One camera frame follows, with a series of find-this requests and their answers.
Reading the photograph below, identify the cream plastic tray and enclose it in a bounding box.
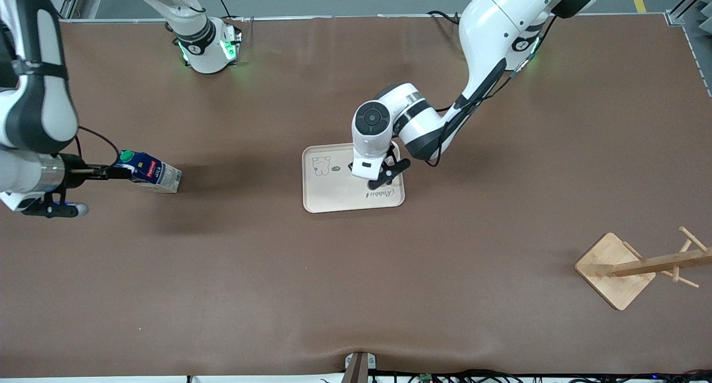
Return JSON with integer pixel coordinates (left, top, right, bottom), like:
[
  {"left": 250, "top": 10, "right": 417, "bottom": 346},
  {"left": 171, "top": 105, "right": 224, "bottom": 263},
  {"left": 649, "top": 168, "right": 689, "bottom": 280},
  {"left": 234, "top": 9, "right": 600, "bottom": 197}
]
[{"left": 302, "top": 140, "right": 406, "bottom": 214}]

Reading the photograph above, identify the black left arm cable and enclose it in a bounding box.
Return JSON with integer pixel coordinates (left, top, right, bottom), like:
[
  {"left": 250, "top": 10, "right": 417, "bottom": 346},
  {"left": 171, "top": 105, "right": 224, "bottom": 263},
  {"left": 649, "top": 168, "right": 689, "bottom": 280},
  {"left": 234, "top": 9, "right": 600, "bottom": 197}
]
[{"left": 427, "top": 15, "right": 558, "bottom": 168}]

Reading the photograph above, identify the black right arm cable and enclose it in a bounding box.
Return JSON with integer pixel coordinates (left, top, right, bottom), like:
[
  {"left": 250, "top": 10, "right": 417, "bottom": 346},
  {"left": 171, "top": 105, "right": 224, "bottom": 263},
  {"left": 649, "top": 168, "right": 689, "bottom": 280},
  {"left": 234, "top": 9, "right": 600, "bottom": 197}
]
[{"left": 75, "top": 126, "right": 121, "bottom": 168}]

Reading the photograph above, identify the brown table cover mat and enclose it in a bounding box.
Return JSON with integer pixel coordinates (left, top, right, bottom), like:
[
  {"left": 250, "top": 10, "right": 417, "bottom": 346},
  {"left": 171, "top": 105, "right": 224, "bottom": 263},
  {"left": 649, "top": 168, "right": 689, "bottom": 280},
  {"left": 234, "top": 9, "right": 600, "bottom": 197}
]
[{"left": 0, "top": 15, "right": 712, "bottom": 379}]

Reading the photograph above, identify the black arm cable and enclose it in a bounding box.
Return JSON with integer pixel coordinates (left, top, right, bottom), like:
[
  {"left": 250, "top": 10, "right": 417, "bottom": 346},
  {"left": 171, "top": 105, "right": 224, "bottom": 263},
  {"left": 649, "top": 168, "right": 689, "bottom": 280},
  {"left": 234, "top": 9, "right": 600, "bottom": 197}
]
[
  {"left": 427, "top": 15, "right": 558, "bottom": 168},
  {"left": 75, "top": 126, "right": 121, "bottom": 168}
]

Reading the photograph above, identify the silver table edge rail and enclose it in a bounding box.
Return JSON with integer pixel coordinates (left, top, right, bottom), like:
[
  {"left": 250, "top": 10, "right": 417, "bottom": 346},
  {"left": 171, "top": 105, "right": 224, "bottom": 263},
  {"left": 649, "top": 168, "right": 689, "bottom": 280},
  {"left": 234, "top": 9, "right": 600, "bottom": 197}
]
[{"left": 58, "top": 13, "right": 686, "bottom": 26}]

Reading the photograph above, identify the wooden mug tree stand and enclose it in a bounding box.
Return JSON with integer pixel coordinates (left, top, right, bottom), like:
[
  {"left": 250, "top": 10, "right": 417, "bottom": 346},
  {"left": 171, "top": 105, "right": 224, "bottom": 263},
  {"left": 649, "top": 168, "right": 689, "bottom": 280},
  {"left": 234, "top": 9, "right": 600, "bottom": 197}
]
[{"left": 574, "top": 226, "right": 712, "bottom": 311}]

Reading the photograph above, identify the metal table edge clamp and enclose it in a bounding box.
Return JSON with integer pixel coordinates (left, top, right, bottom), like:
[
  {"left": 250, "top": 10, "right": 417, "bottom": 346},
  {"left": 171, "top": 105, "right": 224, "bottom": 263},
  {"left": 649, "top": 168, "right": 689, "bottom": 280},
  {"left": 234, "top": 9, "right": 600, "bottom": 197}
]
[{"left": 344, "top": 351, "right": 378, "bottom": 383}]

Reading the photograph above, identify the blue milk carton green cap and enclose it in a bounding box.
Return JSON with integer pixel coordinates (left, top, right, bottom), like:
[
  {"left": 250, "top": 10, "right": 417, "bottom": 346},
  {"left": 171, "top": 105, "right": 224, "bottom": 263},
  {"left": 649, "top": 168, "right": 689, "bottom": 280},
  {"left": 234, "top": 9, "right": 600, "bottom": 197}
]
[{"left": 110, "top": 150, "right": 182, "bottom": 194}]

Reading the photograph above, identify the black left base cable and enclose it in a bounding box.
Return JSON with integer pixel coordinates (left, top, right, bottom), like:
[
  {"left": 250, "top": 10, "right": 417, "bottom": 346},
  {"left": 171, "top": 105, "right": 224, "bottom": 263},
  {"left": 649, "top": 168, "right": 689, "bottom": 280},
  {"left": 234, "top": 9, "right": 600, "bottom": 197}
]
[{"left": 427, "top": 10, "right": 462, "bottom": 26}]

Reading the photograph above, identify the black right base cable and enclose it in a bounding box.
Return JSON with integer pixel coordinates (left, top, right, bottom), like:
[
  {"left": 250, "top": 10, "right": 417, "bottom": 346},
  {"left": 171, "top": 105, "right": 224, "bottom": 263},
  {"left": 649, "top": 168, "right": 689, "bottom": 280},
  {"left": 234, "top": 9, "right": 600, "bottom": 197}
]
[{"left": 207, "top": 0, "right": 254, "bottom": 39}]

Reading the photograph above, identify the black base cable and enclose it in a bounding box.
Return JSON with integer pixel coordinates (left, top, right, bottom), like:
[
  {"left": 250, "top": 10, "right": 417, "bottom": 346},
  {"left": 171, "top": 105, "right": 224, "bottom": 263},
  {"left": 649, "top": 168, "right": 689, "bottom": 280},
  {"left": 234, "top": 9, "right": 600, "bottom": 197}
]
[
  {"left": 427, "top": 10, "right": 462, "bottom": 26},
  {"left": 207, "top": 0, "right": 254, "bottom": 39}
]

